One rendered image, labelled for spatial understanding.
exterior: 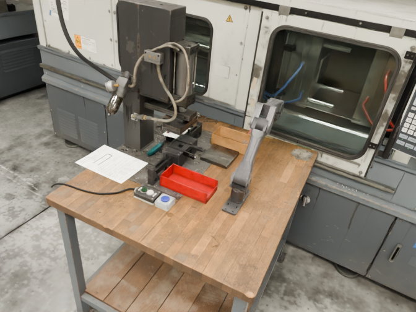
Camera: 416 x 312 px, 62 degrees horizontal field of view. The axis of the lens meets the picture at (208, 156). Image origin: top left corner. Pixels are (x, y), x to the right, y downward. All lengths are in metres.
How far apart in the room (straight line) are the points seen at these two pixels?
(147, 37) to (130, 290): 1.35
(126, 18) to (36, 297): 1.70
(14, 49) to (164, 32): 3.28
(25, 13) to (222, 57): 2.98
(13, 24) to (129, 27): 3.08
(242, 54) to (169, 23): 0.74
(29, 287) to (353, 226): 2.06
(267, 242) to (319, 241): 1.14
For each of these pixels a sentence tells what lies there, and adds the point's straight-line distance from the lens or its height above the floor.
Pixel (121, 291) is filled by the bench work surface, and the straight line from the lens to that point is 2.11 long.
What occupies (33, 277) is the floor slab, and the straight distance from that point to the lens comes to 2.57.
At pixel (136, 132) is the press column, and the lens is 1.86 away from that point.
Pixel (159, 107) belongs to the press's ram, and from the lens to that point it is 1.74.
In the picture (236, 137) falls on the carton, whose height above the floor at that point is 0.93.
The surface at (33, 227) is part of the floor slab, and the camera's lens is 2.88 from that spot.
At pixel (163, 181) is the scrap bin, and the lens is 1.63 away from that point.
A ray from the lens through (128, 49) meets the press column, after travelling 1.71.
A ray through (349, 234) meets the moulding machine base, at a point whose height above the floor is 0.37.
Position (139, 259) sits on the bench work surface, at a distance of 2.25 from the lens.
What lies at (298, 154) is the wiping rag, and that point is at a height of 0.92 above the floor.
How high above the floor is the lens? 1.94
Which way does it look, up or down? 33 degrees down
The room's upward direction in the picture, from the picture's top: 6 degrees clockwise
